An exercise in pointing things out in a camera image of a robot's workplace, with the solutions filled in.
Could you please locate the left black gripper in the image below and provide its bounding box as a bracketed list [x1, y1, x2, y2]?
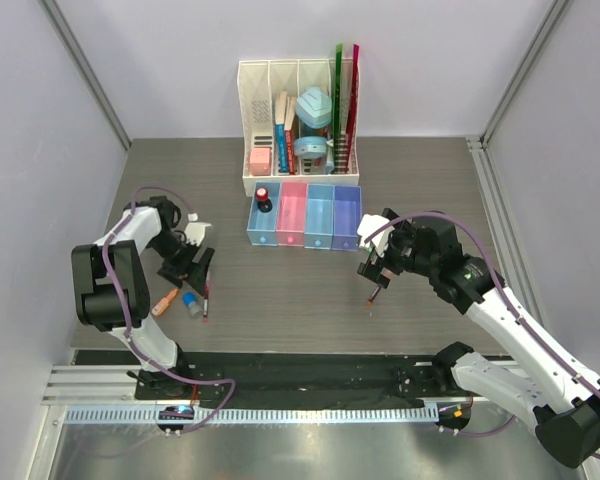
[148, 231, 214, 295]

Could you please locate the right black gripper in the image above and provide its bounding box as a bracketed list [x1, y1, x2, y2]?
[358, 208, 437, 288]

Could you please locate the light blue drawer bin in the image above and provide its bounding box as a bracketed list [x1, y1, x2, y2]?
[304, 184, 335, 250]

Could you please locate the purple plastic drawer bin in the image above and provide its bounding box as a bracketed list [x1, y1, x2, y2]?
[332, 185, 362, 251]

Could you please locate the blue plastic drawer bin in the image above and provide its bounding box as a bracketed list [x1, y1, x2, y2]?
[246, 181, 281, 247]

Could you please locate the pink plastic drawer bin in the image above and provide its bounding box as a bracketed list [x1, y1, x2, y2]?
[276, 182, 308, 247]

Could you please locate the white desktop file organizer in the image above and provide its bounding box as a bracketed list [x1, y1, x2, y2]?
[237, 58, 359, 197]

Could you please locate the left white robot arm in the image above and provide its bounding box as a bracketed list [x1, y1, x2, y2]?
[71, 195, 215, 399]

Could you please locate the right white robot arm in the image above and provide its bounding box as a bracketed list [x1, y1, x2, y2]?
[357, 209, 600, 468]

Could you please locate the right red pen refill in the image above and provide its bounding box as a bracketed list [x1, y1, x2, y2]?
[365, 285, 382, 307]

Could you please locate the red pen refill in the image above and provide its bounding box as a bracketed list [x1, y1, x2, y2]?
[365, 285, 382, 307]
[202, 279, 210, 323]

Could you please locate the left red pen refill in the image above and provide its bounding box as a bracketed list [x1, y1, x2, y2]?
[202, 279, 210, 323]

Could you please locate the pink cube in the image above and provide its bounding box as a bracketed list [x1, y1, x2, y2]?
[248, 146, 272, 176]

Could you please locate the blue spine book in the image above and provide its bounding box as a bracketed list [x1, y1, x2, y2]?
[274, 90, 289, 174]

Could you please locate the green transparent ruler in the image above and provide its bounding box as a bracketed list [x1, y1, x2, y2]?
[332, 43, 343, 148]

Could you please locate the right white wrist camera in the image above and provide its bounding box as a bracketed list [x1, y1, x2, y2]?
[357, 214, 394, 256]

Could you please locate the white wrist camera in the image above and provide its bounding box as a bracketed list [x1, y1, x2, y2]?
[183, 213, 213, 247]
[357, 214, 394, 256]

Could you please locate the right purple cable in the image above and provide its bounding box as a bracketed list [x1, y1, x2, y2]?
[364, 209, 600, 466]

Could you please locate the purple cable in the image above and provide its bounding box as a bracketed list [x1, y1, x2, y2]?
[101, 185, 237, 432]
[364, 209, 600, 466]

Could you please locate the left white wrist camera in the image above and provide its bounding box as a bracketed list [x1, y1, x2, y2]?
[183, 213, 213, 247]

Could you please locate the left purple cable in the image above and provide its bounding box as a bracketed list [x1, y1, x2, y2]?
[101, 185, 237, 432]

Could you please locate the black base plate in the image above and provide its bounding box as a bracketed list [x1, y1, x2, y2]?
[76, 350, 468, 410]

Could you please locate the perforated metal cable tray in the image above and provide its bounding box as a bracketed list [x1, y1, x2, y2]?
[64, 403, 439, 426]

